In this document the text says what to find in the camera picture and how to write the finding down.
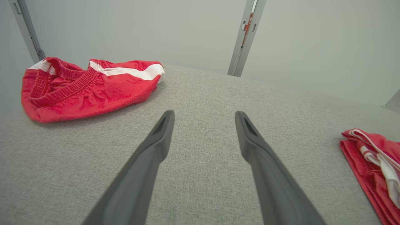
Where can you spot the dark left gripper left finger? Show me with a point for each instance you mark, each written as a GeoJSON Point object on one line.
{"type": "Point", "coordinates": [137, 175]}

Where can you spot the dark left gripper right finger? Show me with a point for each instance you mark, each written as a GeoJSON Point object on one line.
{"type": "Point", "coordinates": [272, 181]}

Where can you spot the red shorts white stripe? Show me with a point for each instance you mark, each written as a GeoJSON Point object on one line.
{"type": "Point", "coordinates": [93, 93]}

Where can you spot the red jersey number 23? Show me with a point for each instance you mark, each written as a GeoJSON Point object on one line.
{"type": "Point", "coordinates": [362, 162]}

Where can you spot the grey double partition post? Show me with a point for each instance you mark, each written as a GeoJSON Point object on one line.
{"type": "Point", "coordinates": [240, 56]}

